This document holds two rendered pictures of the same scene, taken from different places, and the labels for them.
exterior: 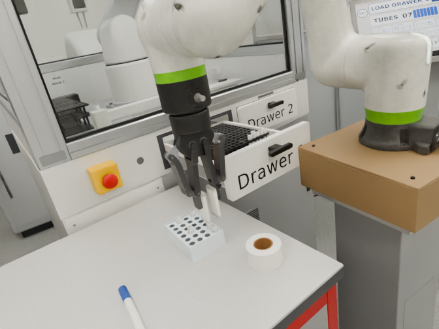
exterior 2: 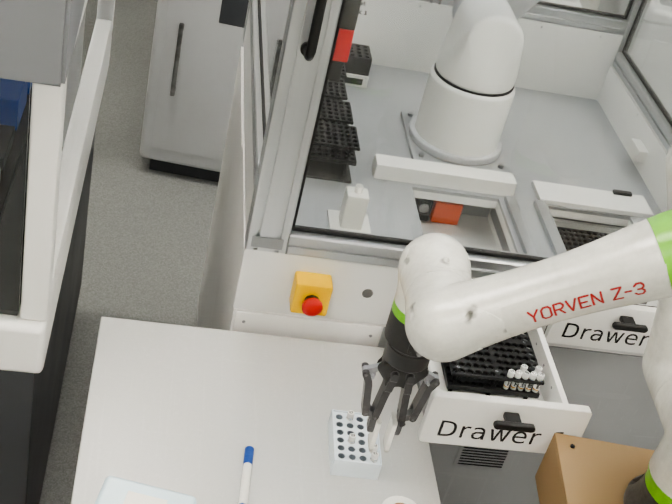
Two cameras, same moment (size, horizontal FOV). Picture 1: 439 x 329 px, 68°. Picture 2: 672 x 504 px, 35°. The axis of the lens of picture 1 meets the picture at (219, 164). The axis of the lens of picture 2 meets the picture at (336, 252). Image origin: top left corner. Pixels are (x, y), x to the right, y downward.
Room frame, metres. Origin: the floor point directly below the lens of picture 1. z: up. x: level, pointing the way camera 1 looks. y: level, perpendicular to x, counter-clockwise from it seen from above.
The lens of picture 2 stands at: (-0.73, -0.29, 2.12)
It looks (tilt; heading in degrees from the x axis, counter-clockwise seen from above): 34 degrees down; 20
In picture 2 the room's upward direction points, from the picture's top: 14 degrees clockwise
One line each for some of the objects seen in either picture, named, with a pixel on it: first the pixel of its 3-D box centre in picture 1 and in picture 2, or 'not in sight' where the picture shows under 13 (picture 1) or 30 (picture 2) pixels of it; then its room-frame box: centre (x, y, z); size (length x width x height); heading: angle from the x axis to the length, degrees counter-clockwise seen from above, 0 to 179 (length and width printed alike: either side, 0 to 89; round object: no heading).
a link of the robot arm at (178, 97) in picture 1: (185, 94); (416, 329); (0.59, 0.04, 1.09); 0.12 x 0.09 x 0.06; 31
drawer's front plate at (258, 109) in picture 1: (269, 111); (618, 327); (1.18, -0.22, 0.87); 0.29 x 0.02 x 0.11; 123
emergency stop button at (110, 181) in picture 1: (109, 180); (311, 305); (0.79, 0.29, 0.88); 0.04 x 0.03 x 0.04; 123
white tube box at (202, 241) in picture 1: (193, 234); (354, 444); (0.62, 0.09, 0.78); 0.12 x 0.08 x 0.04; 31
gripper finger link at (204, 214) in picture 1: (202, 206); (374, 430); (0.58, 0.05, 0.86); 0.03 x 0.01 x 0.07; 31
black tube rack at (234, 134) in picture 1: (223, 146); (482, 350); (0.91, -0.02, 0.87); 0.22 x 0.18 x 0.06; 33
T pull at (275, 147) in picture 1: (277, 148); (513, 421); (0.72, -0.14, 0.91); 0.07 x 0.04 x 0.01; 123
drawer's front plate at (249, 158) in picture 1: (270, 158); (504, 423); (0.74, -0.13, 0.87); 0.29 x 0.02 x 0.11; 123
